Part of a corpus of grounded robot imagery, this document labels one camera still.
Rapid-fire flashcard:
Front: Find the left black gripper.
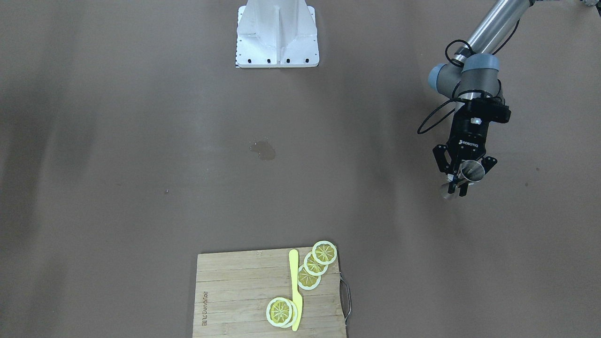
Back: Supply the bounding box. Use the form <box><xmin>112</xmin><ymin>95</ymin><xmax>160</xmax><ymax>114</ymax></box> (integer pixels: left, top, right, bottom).
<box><xmin>433</xmin><ymin>111</ymin><xmax>498</xmax><ymax>197</ymax></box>

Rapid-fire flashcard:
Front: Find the steel jigger measuring cup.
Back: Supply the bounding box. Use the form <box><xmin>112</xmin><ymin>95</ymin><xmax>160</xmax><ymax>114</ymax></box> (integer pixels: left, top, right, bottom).
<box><xmin>439</xmin><ymin>160</ymin><xmax>486</xmax><ymax>199</ymax></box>

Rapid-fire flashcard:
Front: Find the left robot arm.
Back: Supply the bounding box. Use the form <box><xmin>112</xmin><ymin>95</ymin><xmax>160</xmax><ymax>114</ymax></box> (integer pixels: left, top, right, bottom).
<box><xmin>428</xmin><ymin>0</ymin><xmax>534</xmax><ymax>199</ymax></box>

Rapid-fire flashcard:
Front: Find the end lemon slice of row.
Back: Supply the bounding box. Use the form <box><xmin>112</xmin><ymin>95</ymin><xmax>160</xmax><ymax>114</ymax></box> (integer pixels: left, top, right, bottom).
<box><xmin>312</xmin><ymin>240</ymin><xmax>338</xmax><ymax>265</ymax></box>

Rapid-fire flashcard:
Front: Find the middle lemon slice of row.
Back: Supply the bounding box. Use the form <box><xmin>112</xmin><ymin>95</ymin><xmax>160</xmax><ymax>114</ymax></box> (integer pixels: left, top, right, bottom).
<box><xmin>303</xmin><ymin>252</ymin><xmax>328</xmax><ymax>277</ymax></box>

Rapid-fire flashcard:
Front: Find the yellow plastic knife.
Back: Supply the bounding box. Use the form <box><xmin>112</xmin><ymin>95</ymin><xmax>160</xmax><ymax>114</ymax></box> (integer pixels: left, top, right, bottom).
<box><xmin>288</xmin><ymin>249</ymin><xmax>303</xmax><ymax>332</ymax></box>

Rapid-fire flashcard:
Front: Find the spilled liquid puddle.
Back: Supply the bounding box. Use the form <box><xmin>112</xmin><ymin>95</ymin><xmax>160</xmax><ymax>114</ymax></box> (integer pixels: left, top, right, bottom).
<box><xmin>249</xmin><ymin>140</ymin><xmax>276</xmax><ymax>161</ymax></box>

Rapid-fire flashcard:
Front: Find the lemon slice near knife tip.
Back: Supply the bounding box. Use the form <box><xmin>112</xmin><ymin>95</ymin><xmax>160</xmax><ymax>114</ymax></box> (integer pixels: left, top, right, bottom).
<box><xmin>265</xmin><ymin>297</ymin><xmax>291</xmax><ymax>328</ymax></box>

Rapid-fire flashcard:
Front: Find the wooden cutting board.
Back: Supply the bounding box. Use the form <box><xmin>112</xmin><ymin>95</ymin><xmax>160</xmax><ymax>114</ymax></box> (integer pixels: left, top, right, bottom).
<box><xmin>193</xmin><ymin>248</ymin><xmax>350</xmax><ymax>338</ymax></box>

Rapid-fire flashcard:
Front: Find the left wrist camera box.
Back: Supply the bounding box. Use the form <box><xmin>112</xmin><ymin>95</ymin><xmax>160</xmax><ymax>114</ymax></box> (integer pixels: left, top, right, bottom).
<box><xmin>464</xmin><ymin>98</ymin><xmax>511</xmax><ymax>123</ymax></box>

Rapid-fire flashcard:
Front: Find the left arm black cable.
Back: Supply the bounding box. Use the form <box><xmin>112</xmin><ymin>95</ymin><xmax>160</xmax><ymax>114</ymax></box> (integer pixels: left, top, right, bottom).
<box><xmin>417</xmin><ymin>19</ymin><xmax>522</xmax><ymax>135</ymax></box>

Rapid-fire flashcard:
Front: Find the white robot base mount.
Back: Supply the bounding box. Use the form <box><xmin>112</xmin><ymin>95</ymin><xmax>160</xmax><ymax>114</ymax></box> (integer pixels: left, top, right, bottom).
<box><xmin>235</xmin><ymin>0</ymin><xmax>320</xmax><ymax>69</ymax></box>

